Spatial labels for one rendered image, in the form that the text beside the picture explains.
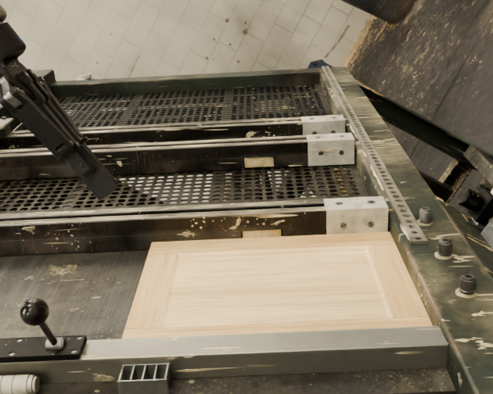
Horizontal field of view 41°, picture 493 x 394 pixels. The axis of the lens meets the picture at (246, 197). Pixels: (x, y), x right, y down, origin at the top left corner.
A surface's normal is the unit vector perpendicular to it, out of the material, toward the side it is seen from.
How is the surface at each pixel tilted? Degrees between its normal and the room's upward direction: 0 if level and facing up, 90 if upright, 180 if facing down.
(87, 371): 90
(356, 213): 90
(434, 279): 59
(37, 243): 90
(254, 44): 90
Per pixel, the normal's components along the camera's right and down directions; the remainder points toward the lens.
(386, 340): -0.05, -0.92
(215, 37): 0.08, 0.22
